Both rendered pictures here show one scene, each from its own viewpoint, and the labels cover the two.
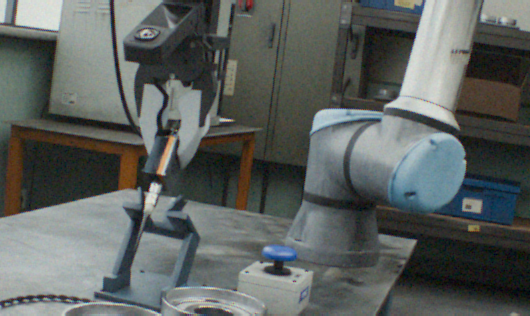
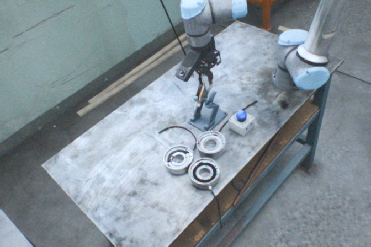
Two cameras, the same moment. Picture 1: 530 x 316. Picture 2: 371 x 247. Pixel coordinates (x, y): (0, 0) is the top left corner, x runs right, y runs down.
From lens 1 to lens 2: 0.82 m
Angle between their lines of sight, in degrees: 49
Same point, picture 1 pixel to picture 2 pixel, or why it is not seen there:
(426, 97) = (310, 51)
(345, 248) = (288, 85)
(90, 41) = not seen: outside the picture
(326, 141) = (281, 49)
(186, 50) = (200, 66)
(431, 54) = (314, 33)
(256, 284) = (232, 124)
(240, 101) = not seen: outside the picture
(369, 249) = not seen: hidden behind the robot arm
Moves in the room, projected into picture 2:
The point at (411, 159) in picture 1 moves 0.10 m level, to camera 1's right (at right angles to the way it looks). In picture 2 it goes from (298, 78) to (328, 84)
